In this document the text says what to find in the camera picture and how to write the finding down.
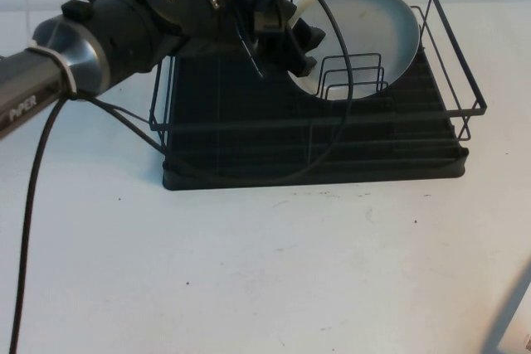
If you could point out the grey-blue round plate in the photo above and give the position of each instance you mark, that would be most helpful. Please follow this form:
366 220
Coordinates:
373 30

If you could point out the white zip tie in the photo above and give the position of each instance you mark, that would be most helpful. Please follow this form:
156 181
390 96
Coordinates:
58 60

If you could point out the grey metal bar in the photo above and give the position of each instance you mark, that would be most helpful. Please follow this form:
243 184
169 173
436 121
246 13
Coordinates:
511 308

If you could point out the black plastic drip tray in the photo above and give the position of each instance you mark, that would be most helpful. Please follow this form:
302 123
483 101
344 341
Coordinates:
249 101

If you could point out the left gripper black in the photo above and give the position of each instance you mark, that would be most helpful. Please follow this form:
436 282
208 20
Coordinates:
249 10

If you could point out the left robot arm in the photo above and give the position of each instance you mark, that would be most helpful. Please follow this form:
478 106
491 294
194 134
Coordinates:
124 35

